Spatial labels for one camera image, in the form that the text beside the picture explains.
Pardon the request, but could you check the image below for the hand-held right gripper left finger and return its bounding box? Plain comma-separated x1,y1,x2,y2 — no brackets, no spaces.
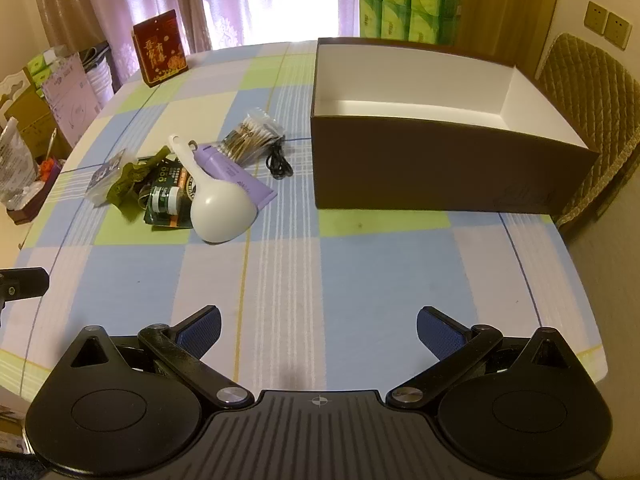
66,304,255,411

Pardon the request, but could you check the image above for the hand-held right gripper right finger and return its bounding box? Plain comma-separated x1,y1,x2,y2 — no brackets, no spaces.
386,304,582,409

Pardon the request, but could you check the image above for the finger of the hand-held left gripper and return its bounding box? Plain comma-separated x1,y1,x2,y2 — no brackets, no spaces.
0,267,51,307

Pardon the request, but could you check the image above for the white rice scoop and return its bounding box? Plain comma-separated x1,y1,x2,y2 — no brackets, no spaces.
167,133,259,245

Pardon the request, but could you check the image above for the blue packet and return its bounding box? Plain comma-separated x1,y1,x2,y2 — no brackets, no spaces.
85,152,126,206

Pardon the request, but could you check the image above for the green blister card pack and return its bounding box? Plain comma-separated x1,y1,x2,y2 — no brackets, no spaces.
142,157,212,231

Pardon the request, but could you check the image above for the yellow-green snack packet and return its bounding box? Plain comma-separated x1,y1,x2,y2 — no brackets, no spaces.
107,145,174,221

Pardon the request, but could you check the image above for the purple tube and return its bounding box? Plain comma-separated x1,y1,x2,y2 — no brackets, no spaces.
192,144,278,210

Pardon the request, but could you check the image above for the brown cardboard box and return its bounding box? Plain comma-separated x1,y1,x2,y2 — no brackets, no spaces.
310,37,604,214

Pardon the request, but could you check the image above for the black usb cable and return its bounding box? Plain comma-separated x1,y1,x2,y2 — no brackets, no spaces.
264,135,296,180

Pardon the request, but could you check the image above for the bag of cotton swabs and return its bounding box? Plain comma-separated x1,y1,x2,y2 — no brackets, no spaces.
220,107,285,164

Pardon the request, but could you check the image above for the checked tablecloth desktop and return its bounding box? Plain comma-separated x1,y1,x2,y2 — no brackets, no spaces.
0,40,610,398

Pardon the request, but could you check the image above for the dark wooden tray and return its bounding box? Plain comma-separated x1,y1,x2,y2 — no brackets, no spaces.
6,159,67,226

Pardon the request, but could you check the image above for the clear plastic bag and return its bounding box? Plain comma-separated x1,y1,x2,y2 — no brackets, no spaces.
0,117,39,207

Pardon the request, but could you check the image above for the red gift box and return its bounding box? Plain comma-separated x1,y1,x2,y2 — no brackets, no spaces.
131,9,190,89

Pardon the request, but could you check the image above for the chair with quilted cover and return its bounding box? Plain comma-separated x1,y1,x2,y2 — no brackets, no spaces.
534,32,640,234

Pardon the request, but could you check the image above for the pink curtain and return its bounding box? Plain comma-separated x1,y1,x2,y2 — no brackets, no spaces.
29,0,362,93

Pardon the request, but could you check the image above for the wooden door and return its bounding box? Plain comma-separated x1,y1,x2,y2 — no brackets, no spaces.
456,0,547,67

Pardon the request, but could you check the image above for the stack of green tissue packs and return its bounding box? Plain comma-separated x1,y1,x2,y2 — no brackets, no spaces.
357,0,467,46

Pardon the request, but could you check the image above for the beige wall socket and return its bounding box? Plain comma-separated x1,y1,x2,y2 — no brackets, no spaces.
583,0,609,36
604,11,632,51

